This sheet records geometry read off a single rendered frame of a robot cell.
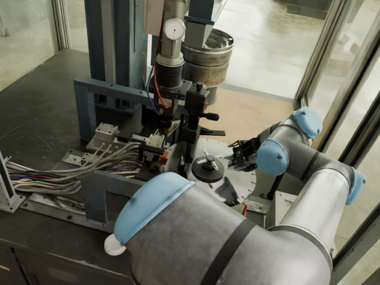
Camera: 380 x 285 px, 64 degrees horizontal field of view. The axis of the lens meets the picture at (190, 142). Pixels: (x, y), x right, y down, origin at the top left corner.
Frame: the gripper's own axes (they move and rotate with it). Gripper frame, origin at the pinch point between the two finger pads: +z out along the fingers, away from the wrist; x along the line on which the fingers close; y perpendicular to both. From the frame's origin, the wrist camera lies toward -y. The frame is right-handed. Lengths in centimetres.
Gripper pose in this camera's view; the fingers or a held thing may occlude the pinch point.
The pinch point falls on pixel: (232, 165)
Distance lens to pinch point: 102.0
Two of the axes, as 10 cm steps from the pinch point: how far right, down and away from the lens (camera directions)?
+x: 2.0, 9.3, -3.1
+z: -4.8, 3.7, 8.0
